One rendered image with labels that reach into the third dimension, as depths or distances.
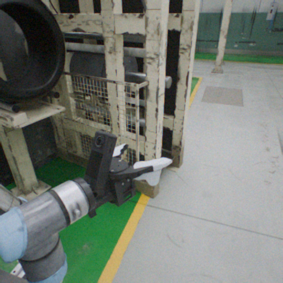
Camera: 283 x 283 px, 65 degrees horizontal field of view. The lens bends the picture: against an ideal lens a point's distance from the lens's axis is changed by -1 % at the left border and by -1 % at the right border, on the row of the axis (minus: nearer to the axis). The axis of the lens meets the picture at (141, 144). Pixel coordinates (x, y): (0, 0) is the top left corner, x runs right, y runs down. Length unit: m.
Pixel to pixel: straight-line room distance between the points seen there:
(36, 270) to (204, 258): 1.30
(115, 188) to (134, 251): 1.19
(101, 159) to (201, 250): 1.33
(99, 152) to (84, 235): 1.34
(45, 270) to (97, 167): 0.20
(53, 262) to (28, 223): 0.11
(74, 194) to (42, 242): 0.09
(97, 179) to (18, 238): 0.16
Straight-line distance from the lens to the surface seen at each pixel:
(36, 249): 0.44
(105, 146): 0.44
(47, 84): 1.50
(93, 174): 0.46
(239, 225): 1.90
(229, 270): 1.66
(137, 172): 0.46
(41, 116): 1.53
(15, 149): 1.95
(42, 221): 0.42
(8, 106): 1.46
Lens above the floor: 1.36
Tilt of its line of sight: 30 degrees down
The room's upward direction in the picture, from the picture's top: straight up
